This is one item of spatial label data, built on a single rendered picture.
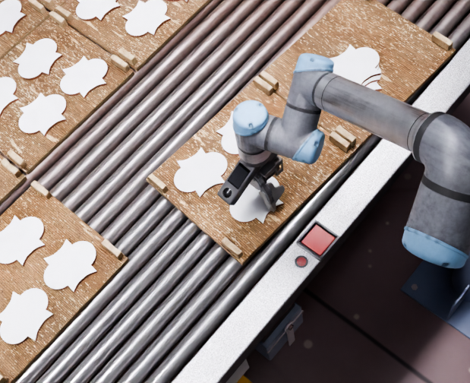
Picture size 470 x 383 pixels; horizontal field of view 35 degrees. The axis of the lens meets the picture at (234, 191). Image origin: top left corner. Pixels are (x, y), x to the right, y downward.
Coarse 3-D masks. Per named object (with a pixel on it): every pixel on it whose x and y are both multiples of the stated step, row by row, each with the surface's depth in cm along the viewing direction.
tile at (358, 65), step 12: (348, 48) 199; (360, 48) 199; (336, 60) 198; (348, 60) 198; (360, 60) 197; (372, 60) 197; (336, 72) 196; (348, 72) 196; (360, 72) 195; (372, 72) 195
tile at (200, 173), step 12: (192, 156) 192; (204, 156) 191; (216, 156) 191; (192, 168) 190; (204, 168) 190; (216, 168) 189; (180, 180) 189; (192, 180) 188; (204, 180) 188; (216, 180) 188; (192, 192) 188; (204, 192) 187
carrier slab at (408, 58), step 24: (360, 0) 210; (336, 24) 207; (360, 24) 206; (384, 24) 205; (408, 24) 204; (312, 48) 204; (336, 48) 203; (384, 48) 201; (408, 48) 200; (432, 48) 199; (288, 72) 201; (384, 72) 198; (408, 72) 197; (432, 72) 196; (408, 96) 193; (336, 120) 192; (360, 144) 188
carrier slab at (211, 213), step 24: (240, 96) 200; (264, 96) 199; (216, 120) 197; (192, 144) 194; (216, 144) 193; (168, 168) 192; (288, 168) 188; (312, 168) 187; (336, 168) 186; (168, 192) 189; (216, 192) 187; (288, 192) 185; (312, 192) 184; (192, 216) 185; (216, 216) 184; (288, 216) 182; (216, 240) 181; (240, 240) 180; (264, 240) 179
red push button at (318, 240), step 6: (318, 228) 180; (312, 234) 179; (318, 234) 179; (324, 234) 179; (306, 240) 179; (312, 240) 179; (318, 240) 179; (324, 240) 178; (330, 240) 178; (306, 246) 179; (312, 246) 178; (318, 246) 178; (324, 246) 178; (318, 252) 177
